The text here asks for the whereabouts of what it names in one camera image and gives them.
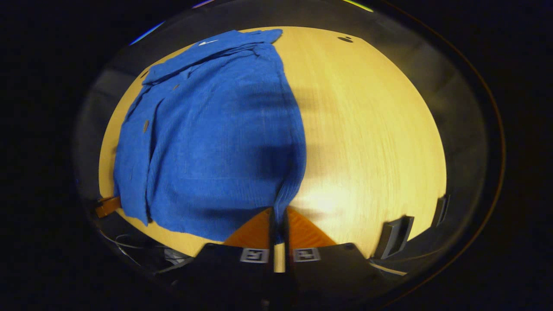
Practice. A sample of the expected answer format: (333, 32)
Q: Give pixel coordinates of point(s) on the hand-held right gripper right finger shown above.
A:
(332, 270)

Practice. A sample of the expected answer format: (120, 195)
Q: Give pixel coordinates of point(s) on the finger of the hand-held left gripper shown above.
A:
(108, 207)

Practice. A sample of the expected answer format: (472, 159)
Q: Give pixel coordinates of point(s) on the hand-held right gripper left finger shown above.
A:
(224, 270)

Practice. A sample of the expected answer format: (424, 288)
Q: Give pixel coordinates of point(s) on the black curved bracket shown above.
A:
(395, 235)

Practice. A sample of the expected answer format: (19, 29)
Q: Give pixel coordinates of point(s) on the blue button-up shirt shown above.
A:
(207, 142)

